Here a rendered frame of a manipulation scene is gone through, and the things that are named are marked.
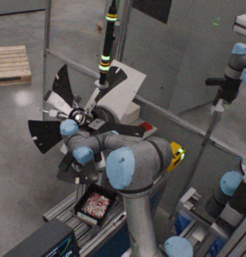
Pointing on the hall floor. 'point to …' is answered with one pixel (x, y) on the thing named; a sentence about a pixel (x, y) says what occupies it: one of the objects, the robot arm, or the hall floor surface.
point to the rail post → (158, 199)
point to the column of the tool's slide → (119, 30)
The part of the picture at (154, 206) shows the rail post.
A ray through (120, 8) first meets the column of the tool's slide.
